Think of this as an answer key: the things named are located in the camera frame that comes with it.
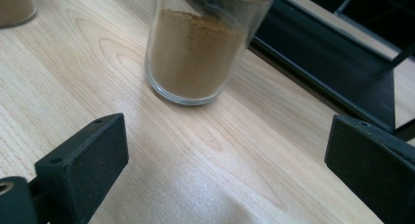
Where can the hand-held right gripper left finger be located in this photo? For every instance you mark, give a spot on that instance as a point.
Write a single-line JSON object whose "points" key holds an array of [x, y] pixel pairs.
{"points": [[84, 165]]}

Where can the black metal two-tier rack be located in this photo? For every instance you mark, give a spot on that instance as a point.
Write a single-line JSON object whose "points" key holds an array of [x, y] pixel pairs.
{"points": [[326, 70]]}

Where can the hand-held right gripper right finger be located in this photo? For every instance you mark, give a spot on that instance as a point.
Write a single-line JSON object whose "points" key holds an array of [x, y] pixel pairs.
{"points": [[375, 171]]}

